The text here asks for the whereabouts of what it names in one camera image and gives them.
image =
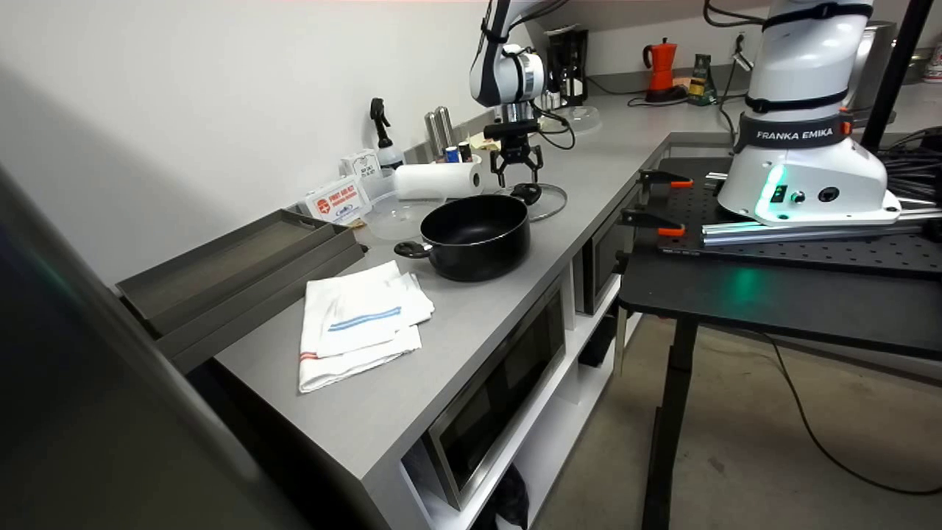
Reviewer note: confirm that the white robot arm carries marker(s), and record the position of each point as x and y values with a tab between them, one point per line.
796	156

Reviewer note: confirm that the dark grey stacked trays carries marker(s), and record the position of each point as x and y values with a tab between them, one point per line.
206	298

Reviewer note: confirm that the white paper towel roll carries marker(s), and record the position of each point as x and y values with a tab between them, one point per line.
433	182

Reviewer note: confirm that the built-in microwave oven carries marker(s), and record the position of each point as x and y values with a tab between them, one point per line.
462	439

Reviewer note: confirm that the white folded dish towel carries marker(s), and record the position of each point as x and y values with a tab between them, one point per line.
358	321

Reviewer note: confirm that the black perforated robot table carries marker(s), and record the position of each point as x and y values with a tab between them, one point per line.
855	307

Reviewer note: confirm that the right steel shaker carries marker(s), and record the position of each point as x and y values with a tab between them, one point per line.
446	126

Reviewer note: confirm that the steel shaker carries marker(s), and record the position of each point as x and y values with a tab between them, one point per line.
433	140
446	126

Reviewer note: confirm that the black cooking pot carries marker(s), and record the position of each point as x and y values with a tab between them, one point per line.
472	239

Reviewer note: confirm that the blue spice jar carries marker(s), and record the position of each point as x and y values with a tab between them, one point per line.
452	155

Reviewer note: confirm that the left steel shaker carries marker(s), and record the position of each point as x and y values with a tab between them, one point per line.
433	140

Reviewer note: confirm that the right orange black clamp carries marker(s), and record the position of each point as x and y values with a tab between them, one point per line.
667	179

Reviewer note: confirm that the red moka pot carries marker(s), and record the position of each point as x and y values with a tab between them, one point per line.
661	67

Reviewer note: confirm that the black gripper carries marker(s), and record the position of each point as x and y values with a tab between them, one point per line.
512	145

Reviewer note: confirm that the small white box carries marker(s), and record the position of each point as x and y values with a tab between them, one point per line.
366	173

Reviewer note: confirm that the white spray bottle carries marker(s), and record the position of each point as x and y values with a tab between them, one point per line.
387	151

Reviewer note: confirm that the glass pot lid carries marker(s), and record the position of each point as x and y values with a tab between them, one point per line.
539	199

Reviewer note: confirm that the left orange black clamp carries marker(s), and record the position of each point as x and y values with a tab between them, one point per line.
661	224

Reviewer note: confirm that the orange black clamp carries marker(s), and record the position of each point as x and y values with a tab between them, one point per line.
661	224
667	179

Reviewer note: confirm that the red white first aid box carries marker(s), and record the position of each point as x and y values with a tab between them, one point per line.
340	202

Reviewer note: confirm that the grey counter cabinet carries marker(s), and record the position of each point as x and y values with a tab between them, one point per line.
358	432

